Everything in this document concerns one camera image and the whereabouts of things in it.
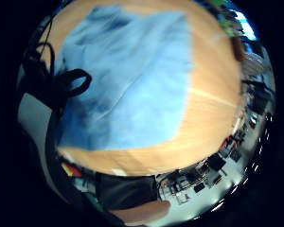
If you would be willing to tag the red and yellow object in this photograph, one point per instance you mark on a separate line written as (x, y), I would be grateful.
(72, 169)

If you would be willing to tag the bright window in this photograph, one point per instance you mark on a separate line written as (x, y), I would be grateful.
(247, 26)

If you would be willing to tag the blue cloth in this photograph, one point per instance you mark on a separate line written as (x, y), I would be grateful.
(138, 85)

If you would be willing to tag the black office chair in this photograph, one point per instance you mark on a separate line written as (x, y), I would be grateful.
(216, 162)

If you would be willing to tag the small white object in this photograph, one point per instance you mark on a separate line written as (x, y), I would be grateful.
(119, 172)

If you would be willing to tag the brown wooden post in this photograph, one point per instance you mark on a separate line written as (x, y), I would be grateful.
(239, 48)

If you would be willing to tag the cluttered office desk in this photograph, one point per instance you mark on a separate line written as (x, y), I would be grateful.
(178, 186)

